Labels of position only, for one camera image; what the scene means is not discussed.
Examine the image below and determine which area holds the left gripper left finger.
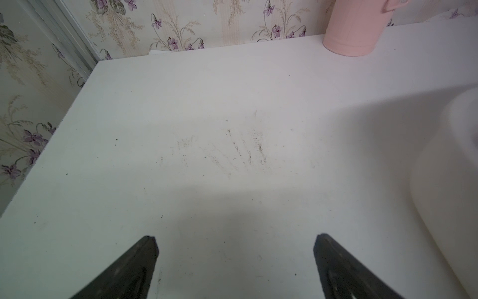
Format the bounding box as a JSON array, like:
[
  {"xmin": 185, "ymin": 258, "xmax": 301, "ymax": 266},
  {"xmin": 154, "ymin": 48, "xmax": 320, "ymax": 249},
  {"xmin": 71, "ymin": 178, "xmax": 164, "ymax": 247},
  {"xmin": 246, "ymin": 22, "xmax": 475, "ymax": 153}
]
[{"xmin": 72, "ymin": 235, "xmax": 159, "ymax": 299}]

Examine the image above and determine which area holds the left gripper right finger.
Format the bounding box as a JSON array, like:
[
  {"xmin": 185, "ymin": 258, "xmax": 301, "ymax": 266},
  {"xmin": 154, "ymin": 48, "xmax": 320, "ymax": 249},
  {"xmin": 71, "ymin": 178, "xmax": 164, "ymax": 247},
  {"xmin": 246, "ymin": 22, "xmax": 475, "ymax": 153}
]
[{"xmin": 313, "ymin": 234, "xmax": 402, "ymax": 299}]

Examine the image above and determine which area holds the white plastic storage box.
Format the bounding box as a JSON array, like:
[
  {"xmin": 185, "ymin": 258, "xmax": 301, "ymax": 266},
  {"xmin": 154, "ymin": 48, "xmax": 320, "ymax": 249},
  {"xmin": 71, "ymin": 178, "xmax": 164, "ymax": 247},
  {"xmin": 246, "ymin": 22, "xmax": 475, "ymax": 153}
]
[{"xmin": 410, "ymin": 88, "xmax": 478, "ymax": 299}]

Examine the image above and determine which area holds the pink pen cup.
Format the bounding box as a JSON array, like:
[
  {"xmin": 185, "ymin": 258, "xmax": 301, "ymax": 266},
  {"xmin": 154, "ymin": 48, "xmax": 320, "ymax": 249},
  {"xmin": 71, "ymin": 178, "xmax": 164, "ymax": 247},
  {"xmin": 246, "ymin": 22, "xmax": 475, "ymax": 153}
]
[{"xmin": 322, "ymin": 0, "xmax": 409, "ymax": 57}]

